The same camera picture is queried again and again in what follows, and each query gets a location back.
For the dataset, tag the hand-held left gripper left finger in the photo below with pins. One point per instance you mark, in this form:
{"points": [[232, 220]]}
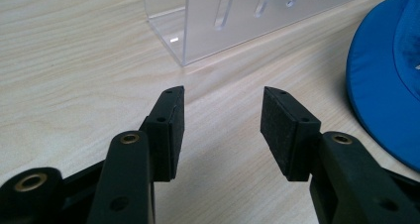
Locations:
{"points": [[164, 134]]}

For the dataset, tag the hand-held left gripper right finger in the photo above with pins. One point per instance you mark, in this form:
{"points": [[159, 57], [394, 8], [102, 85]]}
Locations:
{"points": [[290, 141]]}

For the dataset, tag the blue bucket hat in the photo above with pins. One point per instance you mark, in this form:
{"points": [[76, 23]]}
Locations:
{"points": [[383, 82]]}

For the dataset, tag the clear acrylic rack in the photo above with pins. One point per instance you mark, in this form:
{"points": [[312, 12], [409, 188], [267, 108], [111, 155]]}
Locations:
{"points": [[231, 19]]}

